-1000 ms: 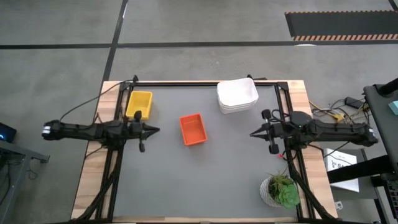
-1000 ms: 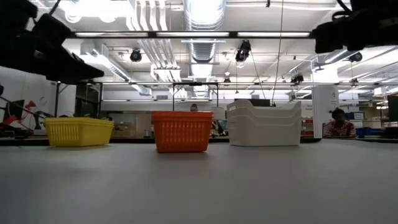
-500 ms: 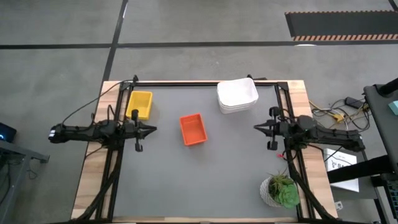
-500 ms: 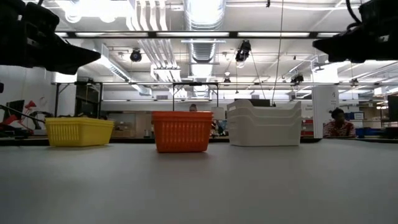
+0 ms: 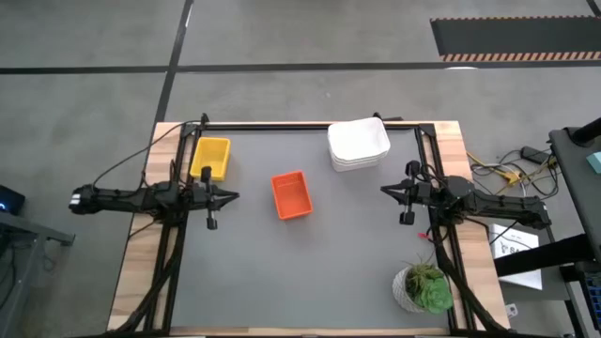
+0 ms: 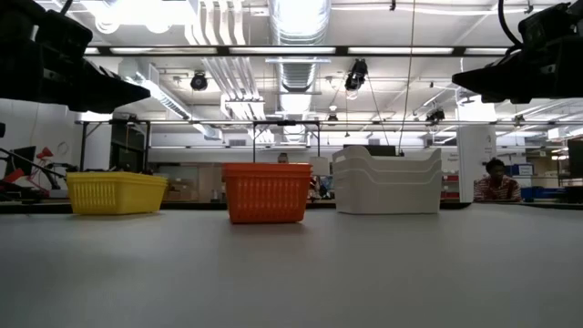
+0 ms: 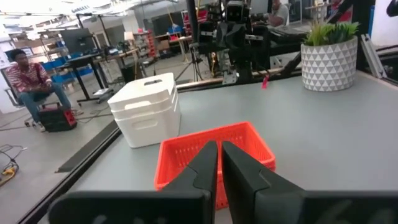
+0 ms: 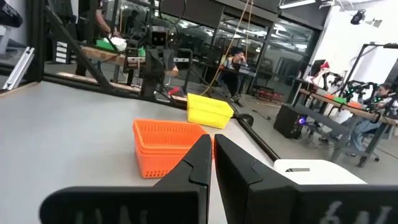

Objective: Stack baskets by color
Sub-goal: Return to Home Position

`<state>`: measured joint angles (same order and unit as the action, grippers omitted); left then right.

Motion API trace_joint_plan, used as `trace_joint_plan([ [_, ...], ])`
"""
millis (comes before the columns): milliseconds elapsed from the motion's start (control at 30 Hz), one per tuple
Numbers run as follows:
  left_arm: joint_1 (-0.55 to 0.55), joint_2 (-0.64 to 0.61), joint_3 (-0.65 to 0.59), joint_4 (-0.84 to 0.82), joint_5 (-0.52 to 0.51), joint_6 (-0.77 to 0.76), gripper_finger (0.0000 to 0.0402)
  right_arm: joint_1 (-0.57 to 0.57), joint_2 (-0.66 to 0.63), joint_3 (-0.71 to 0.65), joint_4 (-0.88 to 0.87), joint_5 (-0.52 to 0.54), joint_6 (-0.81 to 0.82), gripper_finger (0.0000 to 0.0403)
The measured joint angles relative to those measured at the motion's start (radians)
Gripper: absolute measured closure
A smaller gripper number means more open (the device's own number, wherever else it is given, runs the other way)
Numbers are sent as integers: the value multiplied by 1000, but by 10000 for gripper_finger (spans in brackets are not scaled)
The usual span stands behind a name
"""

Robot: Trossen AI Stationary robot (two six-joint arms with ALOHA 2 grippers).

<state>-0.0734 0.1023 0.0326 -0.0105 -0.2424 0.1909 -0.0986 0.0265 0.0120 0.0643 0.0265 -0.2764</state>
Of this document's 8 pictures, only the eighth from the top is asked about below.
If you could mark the red storage bins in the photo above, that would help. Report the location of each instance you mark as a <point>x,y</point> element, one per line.
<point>269,93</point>

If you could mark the person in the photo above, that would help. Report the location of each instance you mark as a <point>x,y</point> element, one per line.
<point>99,18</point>
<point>363,127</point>
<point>233,77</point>

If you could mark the black frame post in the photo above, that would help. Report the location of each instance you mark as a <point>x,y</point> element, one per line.
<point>35,40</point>

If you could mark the aluminium frame bracket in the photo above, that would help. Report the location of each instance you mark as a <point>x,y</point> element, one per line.
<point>18,70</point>

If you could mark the orange item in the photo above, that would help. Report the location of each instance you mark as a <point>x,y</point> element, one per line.
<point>329,96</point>
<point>354,105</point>

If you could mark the white ceiling light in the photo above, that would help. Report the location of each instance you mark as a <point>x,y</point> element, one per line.
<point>297,3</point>

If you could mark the green basket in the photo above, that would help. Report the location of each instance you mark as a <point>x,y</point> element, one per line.
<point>340,100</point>
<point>104,45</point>

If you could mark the wooden work table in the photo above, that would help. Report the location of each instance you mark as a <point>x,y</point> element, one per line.
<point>102,54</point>
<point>351,109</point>

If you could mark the drawer unit with white labels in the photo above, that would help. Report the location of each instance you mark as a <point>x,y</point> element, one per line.
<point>61,51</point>

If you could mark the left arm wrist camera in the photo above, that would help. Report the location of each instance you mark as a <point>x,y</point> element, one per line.
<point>158,37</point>

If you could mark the black ceiling camera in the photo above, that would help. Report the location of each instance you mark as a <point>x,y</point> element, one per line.
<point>357,17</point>

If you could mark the black table end rail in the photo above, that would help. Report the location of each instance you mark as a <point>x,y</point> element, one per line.
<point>77,81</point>

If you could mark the orange plastic basket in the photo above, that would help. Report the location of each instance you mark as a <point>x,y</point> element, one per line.
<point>155,168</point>
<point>161,130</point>

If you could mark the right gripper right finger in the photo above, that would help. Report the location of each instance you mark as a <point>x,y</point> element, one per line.
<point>258,199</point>

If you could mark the black diagonal frame brace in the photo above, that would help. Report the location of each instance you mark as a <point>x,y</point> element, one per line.
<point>77,53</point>

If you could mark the yellow plastic basket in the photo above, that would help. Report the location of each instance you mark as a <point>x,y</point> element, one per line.
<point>208,121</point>
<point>208,104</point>

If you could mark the black computer tower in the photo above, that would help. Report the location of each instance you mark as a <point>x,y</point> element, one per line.
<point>287,123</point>

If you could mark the black table side rail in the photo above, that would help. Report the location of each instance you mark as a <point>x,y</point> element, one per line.
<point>258,138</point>

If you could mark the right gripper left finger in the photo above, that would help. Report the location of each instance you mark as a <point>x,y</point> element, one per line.
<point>174,202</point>

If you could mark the small red object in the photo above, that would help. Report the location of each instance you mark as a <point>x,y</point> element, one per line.
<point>175,91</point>

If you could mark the white plastic basket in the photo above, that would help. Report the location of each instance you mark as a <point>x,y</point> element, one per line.
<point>326,174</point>

